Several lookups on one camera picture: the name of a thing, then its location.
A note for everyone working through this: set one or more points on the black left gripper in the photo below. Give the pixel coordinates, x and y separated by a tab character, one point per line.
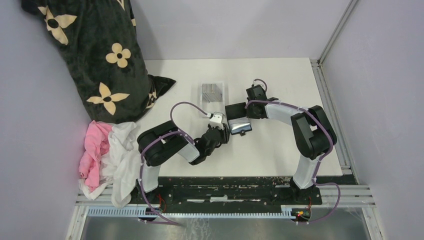
225	133

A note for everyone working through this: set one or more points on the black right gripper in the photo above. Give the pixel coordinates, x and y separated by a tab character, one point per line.
250	114

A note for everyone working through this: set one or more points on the black card holder wallet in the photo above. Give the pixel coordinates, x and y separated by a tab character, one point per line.
236	115

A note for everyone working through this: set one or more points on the clear plastic card box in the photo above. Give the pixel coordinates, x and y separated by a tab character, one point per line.
211	107

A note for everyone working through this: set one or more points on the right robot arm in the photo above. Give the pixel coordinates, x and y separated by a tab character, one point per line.
313	133

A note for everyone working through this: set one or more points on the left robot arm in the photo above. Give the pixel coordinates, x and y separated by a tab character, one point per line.
157	145

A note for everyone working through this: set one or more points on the stack of grey cards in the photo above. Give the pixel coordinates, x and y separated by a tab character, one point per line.
212	92

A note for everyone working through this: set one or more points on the white cloth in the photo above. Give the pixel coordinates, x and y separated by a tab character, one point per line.
119	168

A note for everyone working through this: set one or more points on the pink cloth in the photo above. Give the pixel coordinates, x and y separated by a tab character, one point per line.
96	144

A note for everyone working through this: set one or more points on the black floral plush blanket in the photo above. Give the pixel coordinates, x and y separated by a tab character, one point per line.
97	40

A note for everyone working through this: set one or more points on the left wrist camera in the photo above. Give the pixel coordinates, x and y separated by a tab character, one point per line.
216	120

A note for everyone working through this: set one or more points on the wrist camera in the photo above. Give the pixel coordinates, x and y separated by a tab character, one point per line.
258	82
216	120

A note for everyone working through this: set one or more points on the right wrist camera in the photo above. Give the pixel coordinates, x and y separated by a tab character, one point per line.
258	82

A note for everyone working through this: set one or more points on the aluminium frame rail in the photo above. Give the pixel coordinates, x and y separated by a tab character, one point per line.
369	210

